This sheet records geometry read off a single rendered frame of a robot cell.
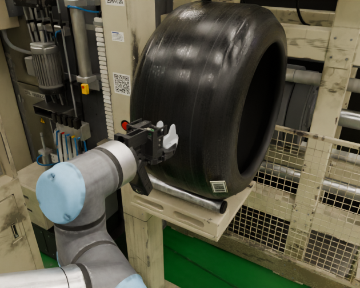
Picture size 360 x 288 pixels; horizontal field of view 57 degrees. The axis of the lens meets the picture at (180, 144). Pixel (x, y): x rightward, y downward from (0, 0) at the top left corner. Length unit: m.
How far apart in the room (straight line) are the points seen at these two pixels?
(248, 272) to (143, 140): 1.54
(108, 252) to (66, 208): 0.10
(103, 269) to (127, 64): 0.76
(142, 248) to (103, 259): 1.04
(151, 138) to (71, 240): 0.25
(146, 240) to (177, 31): 0.96
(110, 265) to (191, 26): 0.61
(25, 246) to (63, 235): 0.91
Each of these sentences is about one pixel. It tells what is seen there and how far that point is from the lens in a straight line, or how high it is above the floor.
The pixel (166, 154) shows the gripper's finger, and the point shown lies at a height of 1.22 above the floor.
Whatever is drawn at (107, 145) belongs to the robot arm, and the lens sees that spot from 0.63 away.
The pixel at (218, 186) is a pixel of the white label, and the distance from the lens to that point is 0.91.
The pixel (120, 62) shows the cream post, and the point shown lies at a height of 1.30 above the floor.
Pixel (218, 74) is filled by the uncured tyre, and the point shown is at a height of 1.36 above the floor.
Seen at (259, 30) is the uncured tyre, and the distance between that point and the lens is 0.91.
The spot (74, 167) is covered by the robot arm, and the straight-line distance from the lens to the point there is 0.56.
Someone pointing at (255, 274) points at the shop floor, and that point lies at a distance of 2.11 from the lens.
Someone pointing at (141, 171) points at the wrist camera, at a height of 1.21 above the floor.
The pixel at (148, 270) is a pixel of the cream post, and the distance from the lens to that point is 1.68.
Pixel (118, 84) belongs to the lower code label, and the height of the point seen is 1.22.
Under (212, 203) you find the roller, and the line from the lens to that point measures 1.09.
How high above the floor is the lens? 1.60
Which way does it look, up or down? 29 degrees down
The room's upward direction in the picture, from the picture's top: straight up
